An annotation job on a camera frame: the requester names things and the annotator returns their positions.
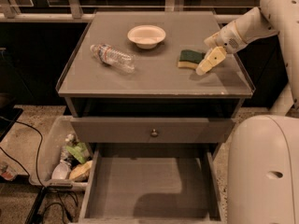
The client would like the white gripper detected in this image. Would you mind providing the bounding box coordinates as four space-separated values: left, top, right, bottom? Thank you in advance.
196 21 249 76

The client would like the green and yellow sponge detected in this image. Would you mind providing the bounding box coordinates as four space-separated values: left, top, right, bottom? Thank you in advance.
178 49 205 69

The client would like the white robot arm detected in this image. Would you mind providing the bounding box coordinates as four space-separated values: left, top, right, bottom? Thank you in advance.
196 0 299 224

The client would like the grey drawer cabinet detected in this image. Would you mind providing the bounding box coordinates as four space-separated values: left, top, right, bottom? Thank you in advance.
55 10 256 224

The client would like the top drawer with knob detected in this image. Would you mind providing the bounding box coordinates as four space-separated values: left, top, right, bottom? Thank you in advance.
71 117 235 144

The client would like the open middle drawer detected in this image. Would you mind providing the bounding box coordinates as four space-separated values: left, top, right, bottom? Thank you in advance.
78 150 225 224

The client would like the white paper bowl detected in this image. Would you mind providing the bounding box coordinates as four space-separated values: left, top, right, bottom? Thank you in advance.
127 25 166 49

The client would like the white table leg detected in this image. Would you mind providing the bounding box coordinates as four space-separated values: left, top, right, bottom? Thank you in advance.
270 84 293 116

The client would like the clear plastic water bottle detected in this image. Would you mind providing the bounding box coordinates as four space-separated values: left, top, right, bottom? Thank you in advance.
90 44 135 74

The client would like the green snack bag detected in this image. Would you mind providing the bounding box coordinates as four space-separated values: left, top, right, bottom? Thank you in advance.
66 142 90 164

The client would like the yellow chip bag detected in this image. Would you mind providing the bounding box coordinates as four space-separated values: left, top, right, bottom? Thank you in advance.
69 161 93 182

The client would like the small white bowl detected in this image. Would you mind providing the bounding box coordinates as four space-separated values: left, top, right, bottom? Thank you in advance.
51 162 71 179

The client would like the small red can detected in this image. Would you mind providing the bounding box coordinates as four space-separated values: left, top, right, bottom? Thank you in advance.
0 161 17 181

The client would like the metal railing frame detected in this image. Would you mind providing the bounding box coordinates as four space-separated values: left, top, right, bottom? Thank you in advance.
0 0 272 24

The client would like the black cable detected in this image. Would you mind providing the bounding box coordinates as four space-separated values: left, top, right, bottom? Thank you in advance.
0 116 78 224

